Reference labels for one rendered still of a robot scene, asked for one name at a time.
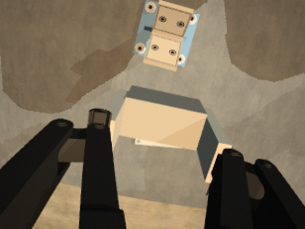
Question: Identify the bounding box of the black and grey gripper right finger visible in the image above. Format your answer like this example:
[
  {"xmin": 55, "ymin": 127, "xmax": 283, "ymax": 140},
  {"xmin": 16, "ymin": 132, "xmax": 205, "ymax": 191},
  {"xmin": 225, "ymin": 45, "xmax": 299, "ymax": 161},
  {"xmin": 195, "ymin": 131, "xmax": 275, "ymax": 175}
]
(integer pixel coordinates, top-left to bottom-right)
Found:
[{"xmin": 196, "ymin": 107, "xmax": 305, "ymax": 229}]

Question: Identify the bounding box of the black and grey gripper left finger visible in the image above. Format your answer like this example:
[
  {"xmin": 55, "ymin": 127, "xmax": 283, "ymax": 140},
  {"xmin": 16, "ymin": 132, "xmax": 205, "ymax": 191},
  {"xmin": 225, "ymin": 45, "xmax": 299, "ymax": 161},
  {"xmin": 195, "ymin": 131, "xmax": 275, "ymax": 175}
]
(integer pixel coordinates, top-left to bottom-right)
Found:
[{"xmin": 0, "ymin": 89, "xmax": 129, "ymax": 229}]

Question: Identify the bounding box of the beige slotted block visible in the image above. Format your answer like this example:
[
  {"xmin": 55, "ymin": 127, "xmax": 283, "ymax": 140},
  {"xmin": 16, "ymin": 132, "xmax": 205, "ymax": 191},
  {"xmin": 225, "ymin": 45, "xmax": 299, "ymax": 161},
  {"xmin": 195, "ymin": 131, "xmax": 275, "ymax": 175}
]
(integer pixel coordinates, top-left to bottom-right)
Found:
[{"xmin": 119, "ymin": 85, "xmax": 207, "ymax": 151}]

